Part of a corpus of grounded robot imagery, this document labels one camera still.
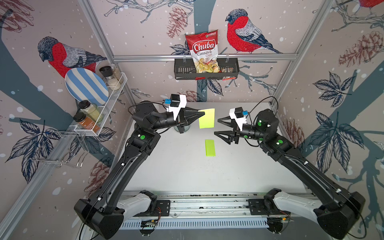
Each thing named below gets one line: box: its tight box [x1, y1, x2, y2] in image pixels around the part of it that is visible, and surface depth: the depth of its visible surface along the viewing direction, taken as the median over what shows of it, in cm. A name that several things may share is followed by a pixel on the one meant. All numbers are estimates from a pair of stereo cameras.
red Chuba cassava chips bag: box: [185, 29, 220, 73], surface depth 83 cm
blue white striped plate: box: [64, 67, 110, 106], surface depth 72 cm
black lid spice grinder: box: [99, 66, 121, 91], surface depth 82 cm
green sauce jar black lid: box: [77, 100, 104, 123], surface depth 67 cm
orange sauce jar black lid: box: [73, 112, 100, 134], surface depth 62 cm
